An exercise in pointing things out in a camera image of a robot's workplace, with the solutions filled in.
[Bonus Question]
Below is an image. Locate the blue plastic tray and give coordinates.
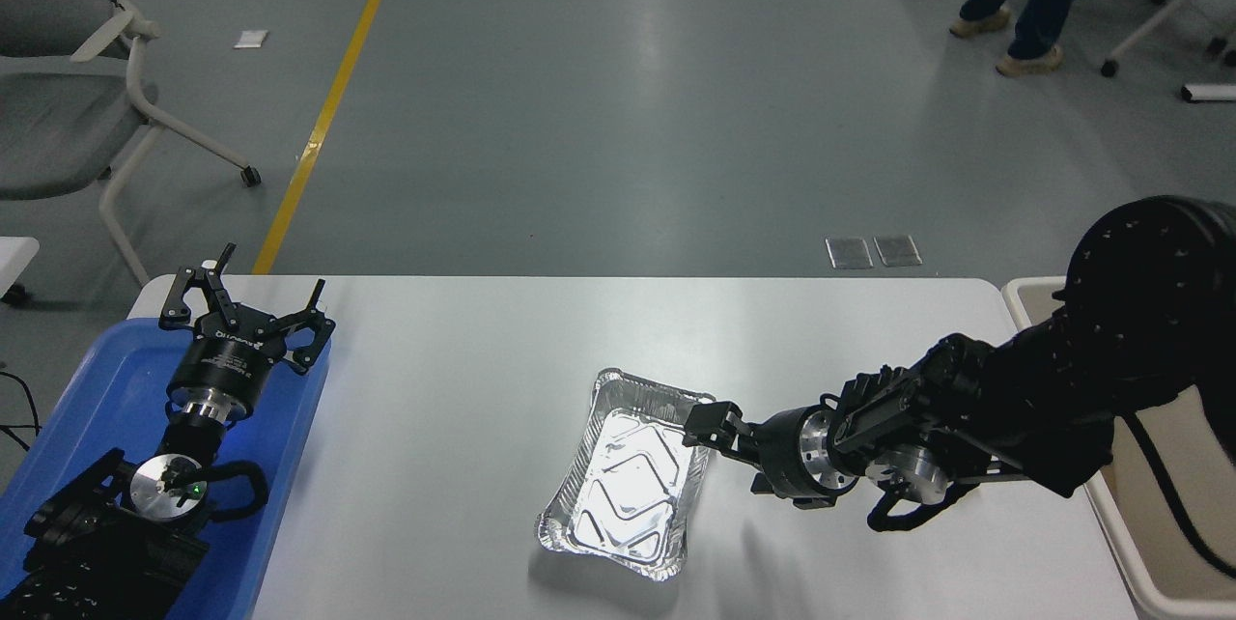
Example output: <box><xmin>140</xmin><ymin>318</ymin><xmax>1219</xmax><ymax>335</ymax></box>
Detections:
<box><xmin>0</xmin><ymin>316</ymin><xmax>332</xmax><ymax>620</ymax></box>

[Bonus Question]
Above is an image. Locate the rectangular foil tray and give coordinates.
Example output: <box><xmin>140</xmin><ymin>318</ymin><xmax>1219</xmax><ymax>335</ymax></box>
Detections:
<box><xmin>536</xmin><ymin>368</ymin><xmax>724</xmax><ymax>583</ymax></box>

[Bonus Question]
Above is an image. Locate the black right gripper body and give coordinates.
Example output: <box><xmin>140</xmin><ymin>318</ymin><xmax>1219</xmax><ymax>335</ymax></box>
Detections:
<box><xmin>751</xmin><ymin>408</ymin><xmax>833</xmax><ymax>510</ymax></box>

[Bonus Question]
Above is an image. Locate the metal floor plate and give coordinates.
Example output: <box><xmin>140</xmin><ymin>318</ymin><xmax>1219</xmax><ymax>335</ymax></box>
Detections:
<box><xmin>826</xmin><ymin>236</ymin><xmax>874</xmax><ymax>269</ymax></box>
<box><xmin>873</xmin><ymin>234</ymin><xmax>923</xmax><ymax>268</ymax></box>

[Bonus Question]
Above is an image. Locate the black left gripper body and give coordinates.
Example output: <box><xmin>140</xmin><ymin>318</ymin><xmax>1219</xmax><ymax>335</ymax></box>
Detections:
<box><xmin>167</xmin><ymin>307</ymin><xmax>291</xmax><ymax>407</ymax></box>

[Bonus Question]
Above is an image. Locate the thin black cable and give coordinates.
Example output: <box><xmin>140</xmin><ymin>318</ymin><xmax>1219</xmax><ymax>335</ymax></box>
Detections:
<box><xmin>0</xmin><ymin>369</ymin><xmax>42</xmax><ymax>453</ymax></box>

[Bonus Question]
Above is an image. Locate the grey office chair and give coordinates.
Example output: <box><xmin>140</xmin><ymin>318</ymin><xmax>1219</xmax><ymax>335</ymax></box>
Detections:
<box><xmin>0</xmin><ymin>0</ymin><xmax>263</xmax><ymax>288</ymax></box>

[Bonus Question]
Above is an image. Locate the large pale plastic bin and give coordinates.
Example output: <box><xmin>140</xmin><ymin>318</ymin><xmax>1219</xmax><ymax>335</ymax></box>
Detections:
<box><xmin>1002</xmin><ymin>276</ymin><xmax>1236</xmax><ymax>620</ymax></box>

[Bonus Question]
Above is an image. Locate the white-legged wheeled chair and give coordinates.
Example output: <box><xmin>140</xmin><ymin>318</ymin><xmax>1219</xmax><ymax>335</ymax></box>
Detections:
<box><xmin>1101</xmin><ymin>0</ymin><xmax>1236</xmax><ymax>78</ymax></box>

